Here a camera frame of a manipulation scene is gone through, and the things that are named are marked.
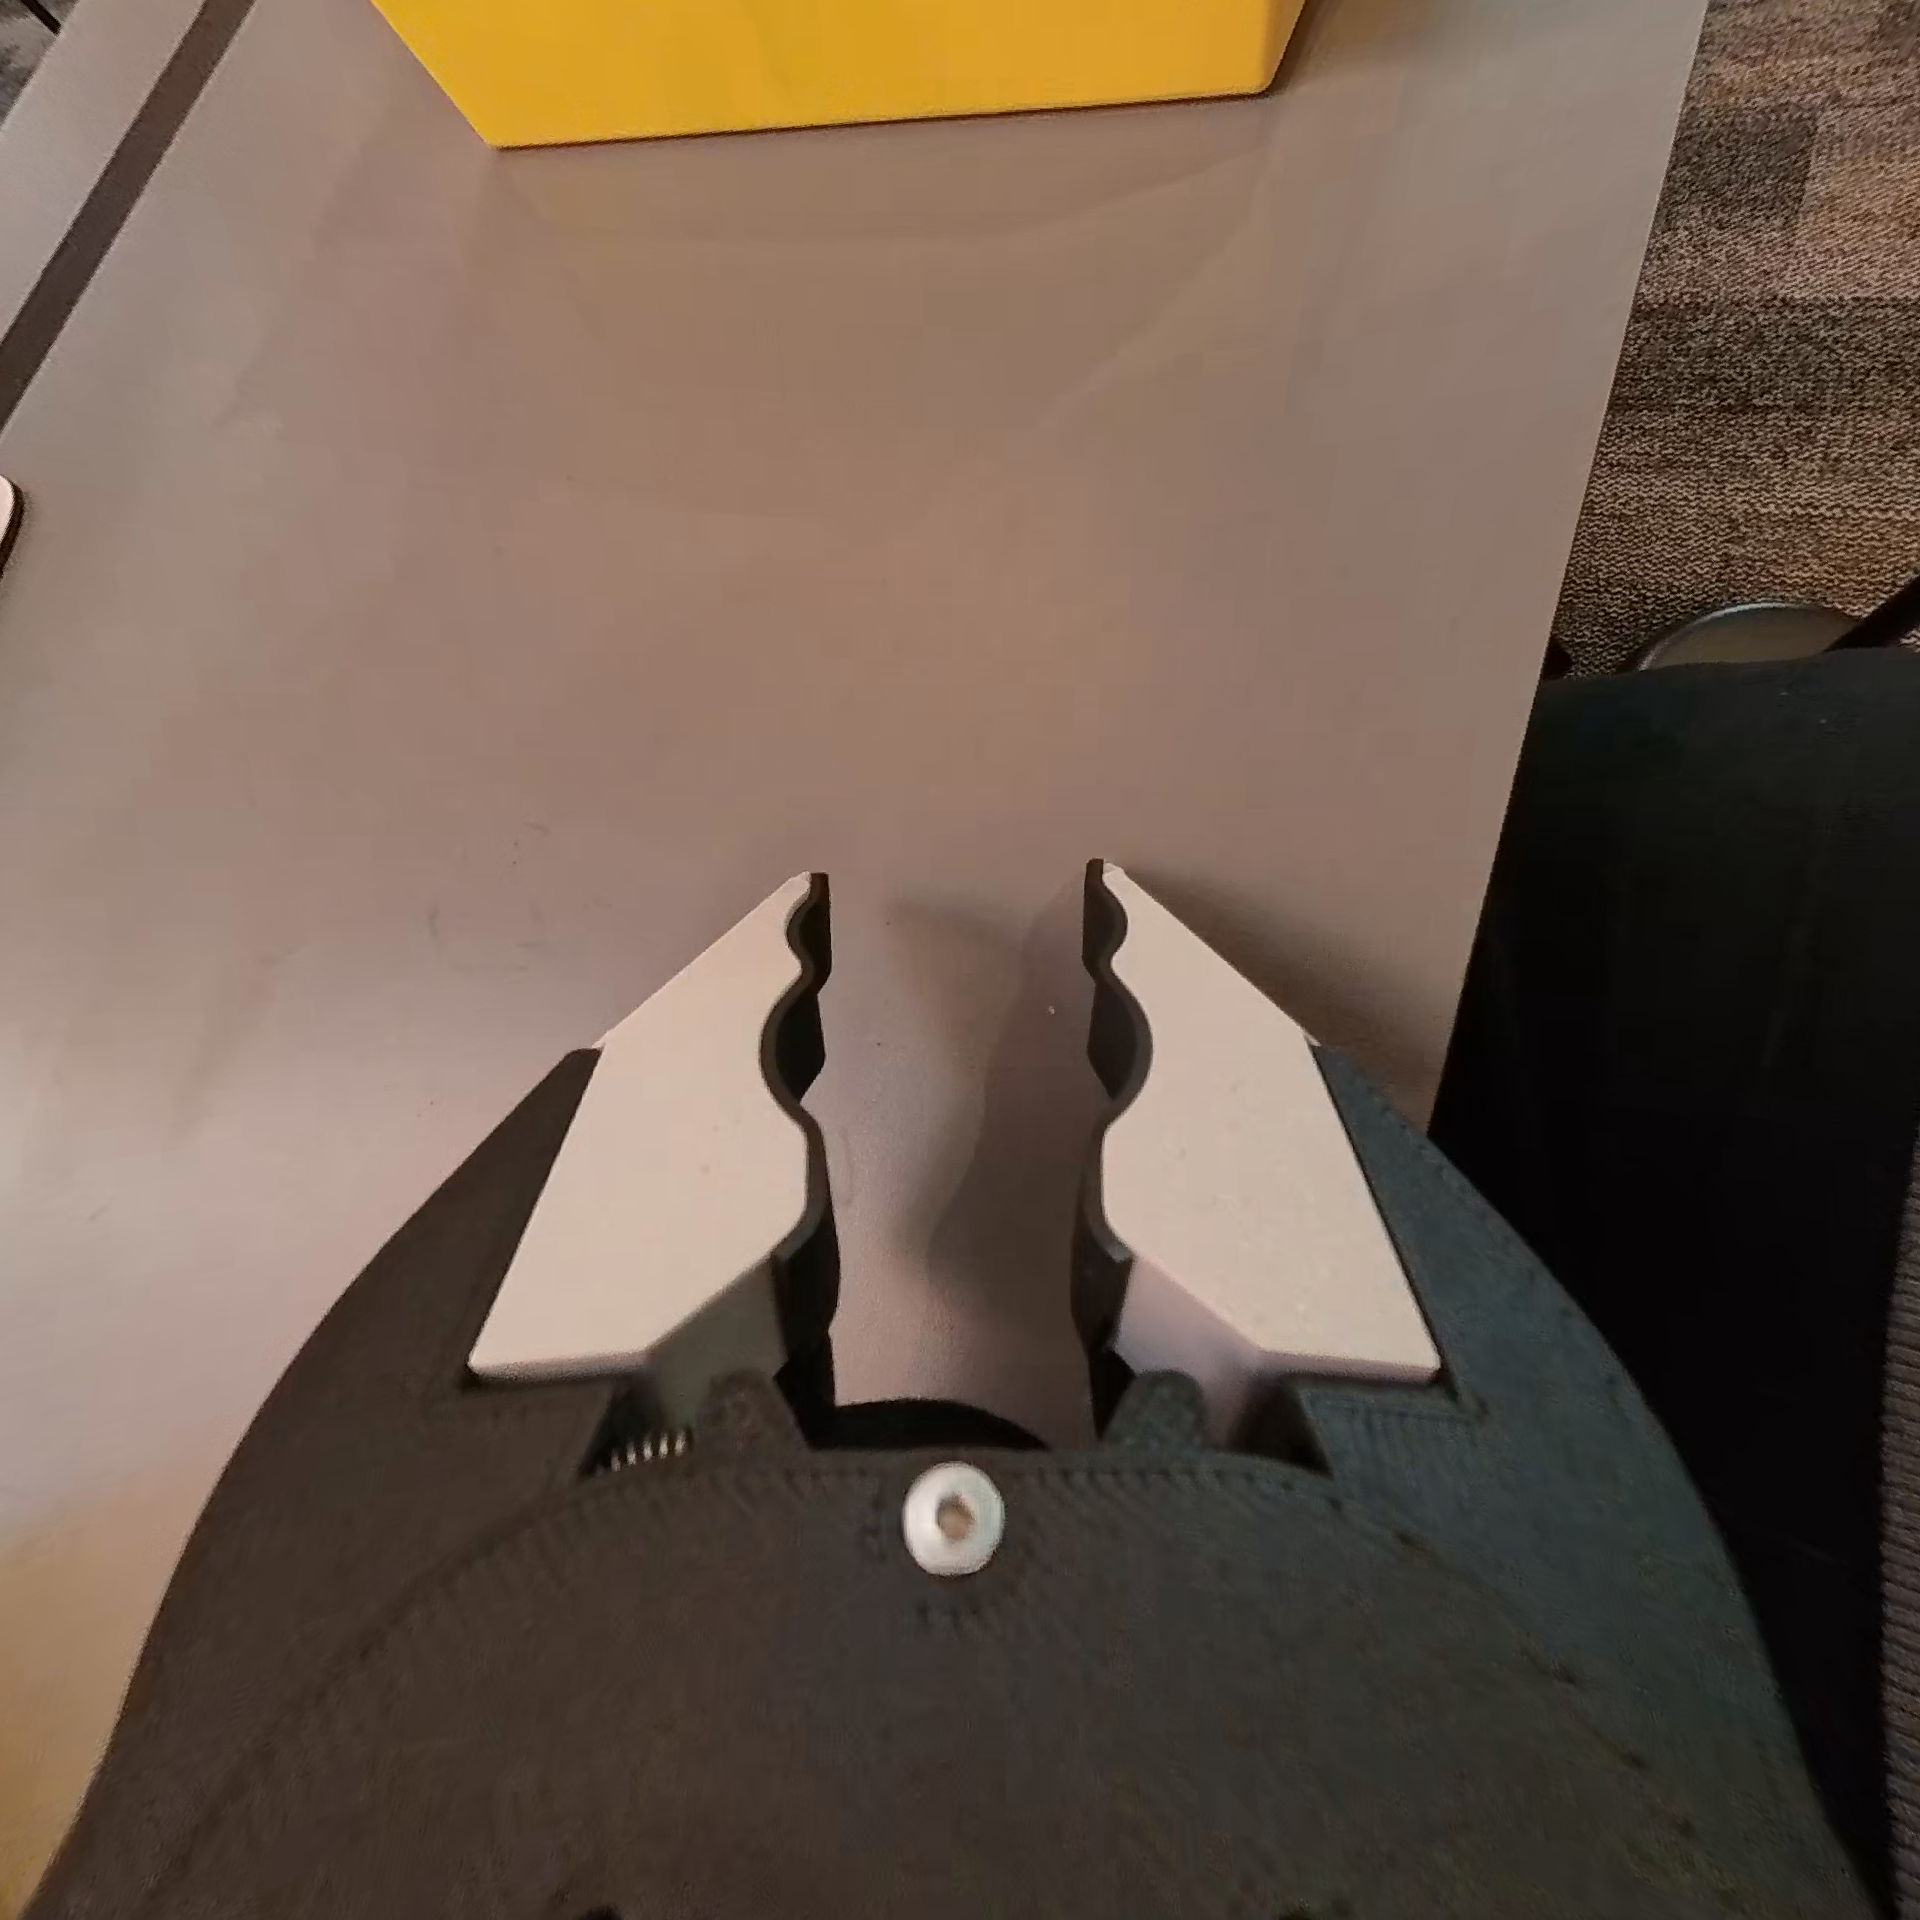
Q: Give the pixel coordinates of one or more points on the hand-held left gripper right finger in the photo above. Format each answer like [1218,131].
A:
[1259,1201]

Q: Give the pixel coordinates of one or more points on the yellow plastic bin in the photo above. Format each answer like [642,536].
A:
[838,66]

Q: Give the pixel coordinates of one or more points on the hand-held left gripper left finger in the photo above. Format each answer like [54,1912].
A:
[661,1201]

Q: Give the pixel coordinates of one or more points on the white stand with wooden board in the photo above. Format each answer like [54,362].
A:
[6,524]

